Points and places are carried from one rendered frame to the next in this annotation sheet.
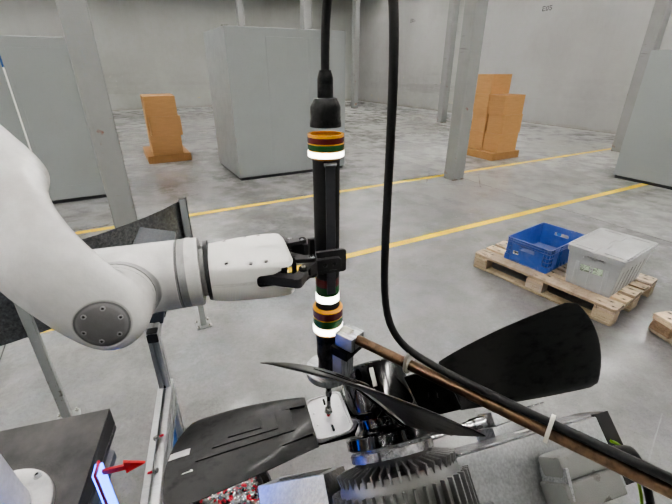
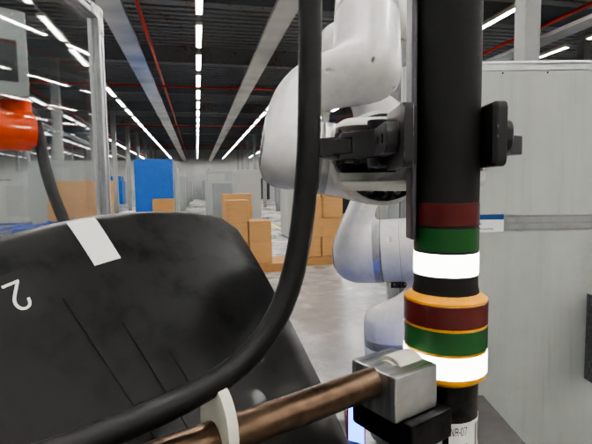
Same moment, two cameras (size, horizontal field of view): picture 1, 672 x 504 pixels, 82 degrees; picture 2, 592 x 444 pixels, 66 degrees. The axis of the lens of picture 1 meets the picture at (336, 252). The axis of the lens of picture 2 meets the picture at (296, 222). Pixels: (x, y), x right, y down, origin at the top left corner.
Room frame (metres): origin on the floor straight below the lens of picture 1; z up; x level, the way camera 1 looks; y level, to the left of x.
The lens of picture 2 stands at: (0.46, -0.24, 1.46)
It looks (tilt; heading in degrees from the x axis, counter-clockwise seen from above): 5 degrees down; 106
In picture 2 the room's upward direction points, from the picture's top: 1 degrees counter-clockwise
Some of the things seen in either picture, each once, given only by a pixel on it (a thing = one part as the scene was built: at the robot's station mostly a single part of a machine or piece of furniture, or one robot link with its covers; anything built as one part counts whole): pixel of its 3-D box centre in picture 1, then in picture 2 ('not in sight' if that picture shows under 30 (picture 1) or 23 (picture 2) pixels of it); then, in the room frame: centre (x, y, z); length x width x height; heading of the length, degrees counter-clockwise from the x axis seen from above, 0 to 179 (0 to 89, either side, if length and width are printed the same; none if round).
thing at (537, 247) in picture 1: (544, 246); not in sight; (3.19, -1.88, 0.25); 0.60 x 0.41 x 0.22; 126
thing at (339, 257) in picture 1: (323, 266); (373, 141); (0.44, 0.02, 1.49); 0.07 x 0.03 x 0.03; 107
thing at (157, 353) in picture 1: (158, 358); not in sight; (0.88, 0.51, 0.96); 0.03 x 0.03 x 0.20; 17
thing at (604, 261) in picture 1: (607, 261); not in sight; (2.78, -2.17, 0.31); 0.60 x 0.42 x 0.33; 125
